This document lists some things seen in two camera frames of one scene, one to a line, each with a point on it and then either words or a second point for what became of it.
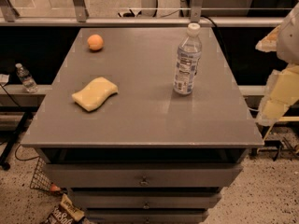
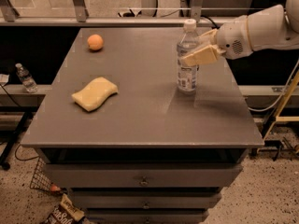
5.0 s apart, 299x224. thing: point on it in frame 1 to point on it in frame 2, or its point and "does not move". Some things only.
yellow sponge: [94, 93] does not move
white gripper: [289, 44] to [233, 38]
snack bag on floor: [66, 212] does not move
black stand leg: [17, 133] does not move
